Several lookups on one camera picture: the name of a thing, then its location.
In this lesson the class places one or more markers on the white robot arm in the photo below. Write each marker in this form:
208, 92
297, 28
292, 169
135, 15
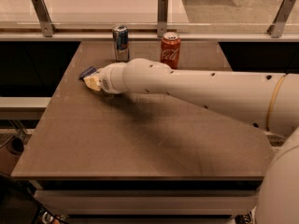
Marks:
269, 101

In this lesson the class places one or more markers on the red coca-cola can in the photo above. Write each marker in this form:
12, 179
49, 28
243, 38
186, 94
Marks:
170, 49

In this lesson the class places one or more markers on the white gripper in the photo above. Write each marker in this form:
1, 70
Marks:
107, 78

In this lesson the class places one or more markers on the dark round object left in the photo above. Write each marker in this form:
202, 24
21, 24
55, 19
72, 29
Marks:
15, 146

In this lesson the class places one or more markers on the right metal railing bracket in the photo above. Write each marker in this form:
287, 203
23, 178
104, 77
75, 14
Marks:
276, 28

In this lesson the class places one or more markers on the blue rxbar wrapper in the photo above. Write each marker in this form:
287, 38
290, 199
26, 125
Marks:
87, 72

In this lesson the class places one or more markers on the blue silver energy drink can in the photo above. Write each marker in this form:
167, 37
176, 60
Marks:
121, 43

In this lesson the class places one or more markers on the middle metal railing bracket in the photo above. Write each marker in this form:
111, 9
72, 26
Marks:
162, 17

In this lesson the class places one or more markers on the glass railing panel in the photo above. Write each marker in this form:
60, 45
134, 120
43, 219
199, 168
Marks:
215, 16

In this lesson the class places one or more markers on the left metal railing bracket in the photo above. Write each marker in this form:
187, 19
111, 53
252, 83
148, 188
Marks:
43, 16

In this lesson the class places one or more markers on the metal railing bracket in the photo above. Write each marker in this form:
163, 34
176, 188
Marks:
162, 17
276, 28
43, 16

